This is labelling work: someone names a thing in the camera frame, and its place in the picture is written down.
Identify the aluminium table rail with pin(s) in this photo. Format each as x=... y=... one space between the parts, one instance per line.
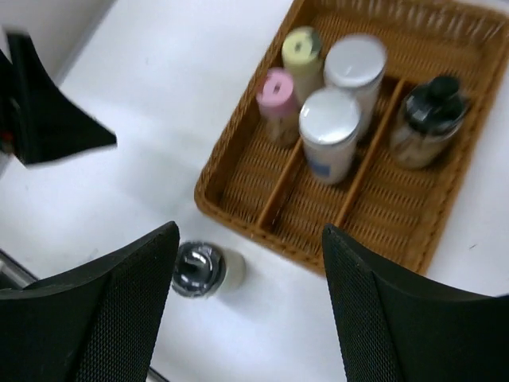
x=12 y=274

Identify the pink cap spice bottle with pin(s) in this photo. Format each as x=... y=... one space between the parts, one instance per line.
x=278 y=105

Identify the silver cap jar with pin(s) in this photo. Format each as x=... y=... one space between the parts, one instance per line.
x=329 y=125
x=356 y=64

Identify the brown wicker divided basket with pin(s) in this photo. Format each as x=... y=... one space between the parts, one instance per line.
x=269 y=195

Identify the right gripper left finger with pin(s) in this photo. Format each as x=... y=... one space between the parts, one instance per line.
x=96 y=322

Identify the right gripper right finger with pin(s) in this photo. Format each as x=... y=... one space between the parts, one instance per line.
x=396 y=325

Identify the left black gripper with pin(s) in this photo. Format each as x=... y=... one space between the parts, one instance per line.
x=39 y=124

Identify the yellow cap spice bottle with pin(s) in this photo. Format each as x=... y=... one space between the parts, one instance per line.
x=301 y=57

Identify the black cap bottle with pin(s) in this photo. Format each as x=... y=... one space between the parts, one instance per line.
x=428 y=119
x=204 y=270

